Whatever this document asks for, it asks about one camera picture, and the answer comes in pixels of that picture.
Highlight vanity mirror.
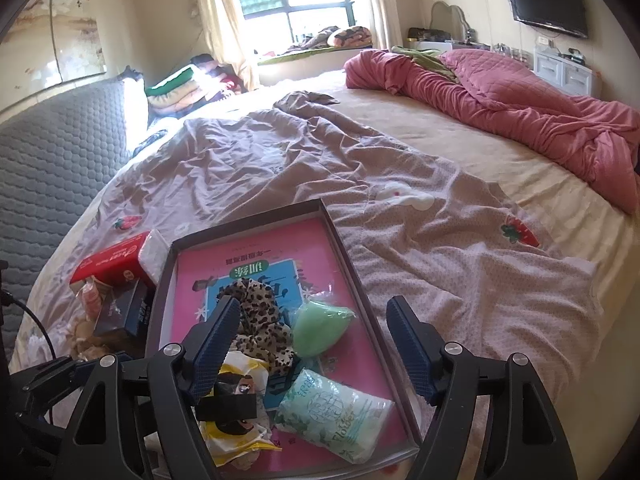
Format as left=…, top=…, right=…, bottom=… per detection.
left=430, top=1, right=471, bottom=43

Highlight patterned pillows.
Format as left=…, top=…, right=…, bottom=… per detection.
left=287, top=25, right=373, bottom=53

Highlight red tissue pack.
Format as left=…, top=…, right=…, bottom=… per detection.
left=69, top=230, right=171, bottom=288

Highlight green tissue pack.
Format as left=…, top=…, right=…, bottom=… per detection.
left=274, top=367, right=395, bottom=463

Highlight clear plastic bag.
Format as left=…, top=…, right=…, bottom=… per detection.
left=70, top=280, right=118, bottom=321

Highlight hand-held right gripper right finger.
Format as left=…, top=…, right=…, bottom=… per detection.
left=386, top=296, right=573, bottom=480

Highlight black box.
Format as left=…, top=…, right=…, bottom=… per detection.
left=92, top=277, right=156, bottom=338

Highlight pink and blue book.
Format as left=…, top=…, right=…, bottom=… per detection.
left=167, top=217, right=408, bottom=473

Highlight cream curtain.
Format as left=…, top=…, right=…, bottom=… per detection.
left=362, top=0, right=403, bottom=51
left=192, top=0, right=261, bottom=93

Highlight leopard print scrunchie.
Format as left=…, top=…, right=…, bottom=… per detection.
left=216, top=277, right=301, bottom=376

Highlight white drawer cabinet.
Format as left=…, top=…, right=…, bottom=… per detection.
left=532, top=42, right=601, bottom=96

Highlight black cable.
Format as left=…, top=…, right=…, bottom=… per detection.
left=0, top=287, right=56, bottom=361

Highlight grey quilted headboard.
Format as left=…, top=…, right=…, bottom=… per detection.
left=0, top=80, right=148, bottom=361

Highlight pink quilt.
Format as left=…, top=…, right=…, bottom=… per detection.
left=344, top=49, right=640, bottom=216

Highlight stack of folded clothes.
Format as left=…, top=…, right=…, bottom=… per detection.
left=145, top=54, right=251, bottom=118

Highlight brown plush toy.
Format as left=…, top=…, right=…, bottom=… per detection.
left=67, top=317, right=131, bottom=361

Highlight grey shallow box tray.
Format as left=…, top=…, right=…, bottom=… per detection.
left=145, top=198, right=426, bottom=478

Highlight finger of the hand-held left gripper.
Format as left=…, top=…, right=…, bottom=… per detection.
left=20, top=355, right=101, bottom=403

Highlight painted wardrobe door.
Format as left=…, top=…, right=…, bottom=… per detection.
left=0, top=0, right=108, bottom=111

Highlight green cloth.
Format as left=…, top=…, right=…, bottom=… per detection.
left=391, top=46, right=458, bottom=81

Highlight mauve strawberry duvet cover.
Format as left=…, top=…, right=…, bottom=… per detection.
left=30, top=91, right=603, bottom=381

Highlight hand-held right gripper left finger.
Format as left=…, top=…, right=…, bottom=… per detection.
left=57, top=296, right=241, bottom=480

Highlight yellow white plastic packet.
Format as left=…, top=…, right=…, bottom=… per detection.
left=197, top=350, right=281, bottom=468

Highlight green window seat cushion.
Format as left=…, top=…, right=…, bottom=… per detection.
left=257, top=46, right=366, bottom=66

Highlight green makeup sponge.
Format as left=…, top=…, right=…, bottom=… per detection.
left=291, top=296, right=358, bottom=358

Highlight black wall television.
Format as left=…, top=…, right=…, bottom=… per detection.
left=505, top=0, right=590, bottom=40

